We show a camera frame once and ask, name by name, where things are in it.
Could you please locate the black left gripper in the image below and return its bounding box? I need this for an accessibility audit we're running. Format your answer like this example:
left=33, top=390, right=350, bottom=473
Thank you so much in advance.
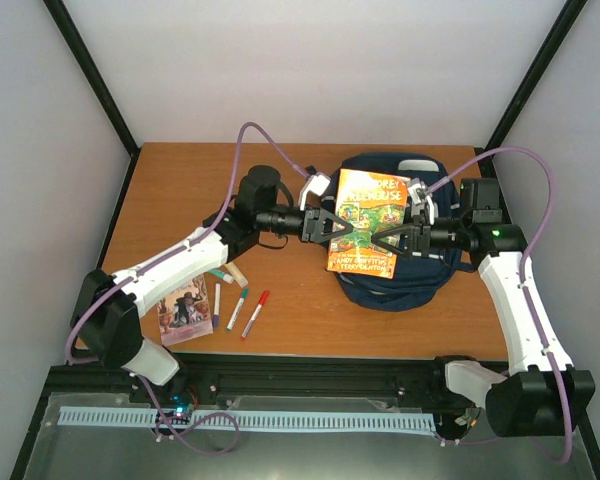
left=258, top=204, right=354, bottom=245

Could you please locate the orange Treehouse book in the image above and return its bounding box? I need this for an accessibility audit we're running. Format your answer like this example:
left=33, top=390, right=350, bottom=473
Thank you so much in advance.
left=327, top=169, right=408, bottom=279

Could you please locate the navy blue backpack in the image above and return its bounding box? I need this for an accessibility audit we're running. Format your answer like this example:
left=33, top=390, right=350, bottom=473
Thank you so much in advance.
left=335, top=152, right=474, bottom=312

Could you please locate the pink illustrated book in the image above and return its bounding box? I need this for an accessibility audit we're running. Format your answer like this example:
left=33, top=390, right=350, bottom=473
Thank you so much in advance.
left=156, top=275, right=213, bottom=347

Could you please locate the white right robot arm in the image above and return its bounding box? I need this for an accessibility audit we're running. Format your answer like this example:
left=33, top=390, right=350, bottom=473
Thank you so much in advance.
left=372, top=178, right=595, bottom=439

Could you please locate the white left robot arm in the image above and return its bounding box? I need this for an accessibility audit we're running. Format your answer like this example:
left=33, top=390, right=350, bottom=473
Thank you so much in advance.
left=65, top=165, right=353, bottom=403

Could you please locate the red cap white marker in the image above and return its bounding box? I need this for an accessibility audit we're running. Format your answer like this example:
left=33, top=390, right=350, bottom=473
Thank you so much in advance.
left=240, top=290, right=270, bottom=340

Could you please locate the yellow highlighter marker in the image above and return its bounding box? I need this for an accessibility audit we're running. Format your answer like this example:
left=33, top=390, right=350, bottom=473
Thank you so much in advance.
left=225, top=262, right=248, bottom=288

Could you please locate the teal cap white marker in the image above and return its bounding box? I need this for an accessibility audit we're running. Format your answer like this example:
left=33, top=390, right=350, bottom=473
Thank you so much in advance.
left=225, top=287, right=249, bottom=332

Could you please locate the green cap white marker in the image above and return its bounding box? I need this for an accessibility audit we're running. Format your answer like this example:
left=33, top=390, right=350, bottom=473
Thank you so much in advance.
left=209, top=269, right=234, bottom=284

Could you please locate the purple cap white marker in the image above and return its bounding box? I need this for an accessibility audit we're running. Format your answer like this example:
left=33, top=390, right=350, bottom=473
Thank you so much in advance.
left=212, top=283, right=221, bottom=329

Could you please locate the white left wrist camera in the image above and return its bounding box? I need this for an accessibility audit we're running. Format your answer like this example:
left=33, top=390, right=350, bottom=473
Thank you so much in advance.
left=298, top=172, right=331, bottom=211

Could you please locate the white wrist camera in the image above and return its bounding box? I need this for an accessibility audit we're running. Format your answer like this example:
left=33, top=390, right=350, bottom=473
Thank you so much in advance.
left=298, top=172, right=331, bottom=211
left=407, top=178, right=436, bottom=225

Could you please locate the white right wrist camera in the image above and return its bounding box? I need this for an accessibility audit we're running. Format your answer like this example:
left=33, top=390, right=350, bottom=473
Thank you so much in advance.
left=407, top=178, right=436, bottom=225

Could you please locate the black aluminium frame rail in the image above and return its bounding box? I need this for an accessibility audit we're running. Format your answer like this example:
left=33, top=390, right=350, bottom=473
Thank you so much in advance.
left=43, top=354, right=471, bottom=413

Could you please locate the light blue cable duct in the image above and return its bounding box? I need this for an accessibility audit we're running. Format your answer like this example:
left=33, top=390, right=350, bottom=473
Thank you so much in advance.
left=57, top=406, right=436, bottom=436

